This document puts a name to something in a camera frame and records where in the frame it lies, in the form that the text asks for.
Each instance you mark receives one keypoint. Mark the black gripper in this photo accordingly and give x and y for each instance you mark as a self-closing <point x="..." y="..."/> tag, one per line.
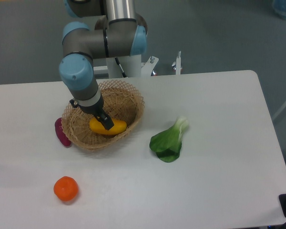
<point x="97" y="110"/>

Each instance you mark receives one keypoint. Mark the yellow mango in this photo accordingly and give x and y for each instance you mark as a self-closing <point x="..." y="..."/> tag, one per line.
<point x="118" y="127"/>

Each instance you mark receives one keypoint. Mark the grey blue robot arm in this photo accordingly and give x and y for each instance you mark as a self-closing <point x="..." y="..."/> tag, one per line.
<point x="121" y="34"/>

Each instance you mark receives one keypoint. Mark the woven wicker basket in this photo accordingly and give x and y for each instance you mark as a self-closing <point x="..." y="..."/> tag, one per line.
<point x="122" y="101"/>

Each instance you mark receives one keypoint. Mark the purple sweet potato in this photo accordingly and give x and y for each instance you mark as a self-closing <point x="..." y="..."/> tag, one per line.
<point x="60" y="134"/>

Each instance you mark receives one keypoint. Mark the orange tangerine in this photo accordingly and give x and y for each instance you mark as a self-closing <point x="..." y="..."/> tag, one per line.
<point x="66" y="188"/>

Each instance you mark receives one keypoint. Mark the green bok choy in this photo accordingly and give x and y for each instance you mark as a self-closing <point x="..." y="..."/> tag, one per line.
<point x="167" y="144"/>

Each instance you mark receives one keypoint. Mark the blue bag in background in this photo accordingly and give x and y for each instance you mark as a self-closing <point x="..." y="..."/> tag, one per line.
<point x="279" y="7"/>

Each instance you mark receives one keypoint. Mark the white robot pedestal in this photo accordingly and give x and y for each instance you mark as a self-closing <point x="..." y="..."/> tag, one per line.
<point x="128" y="66"/>

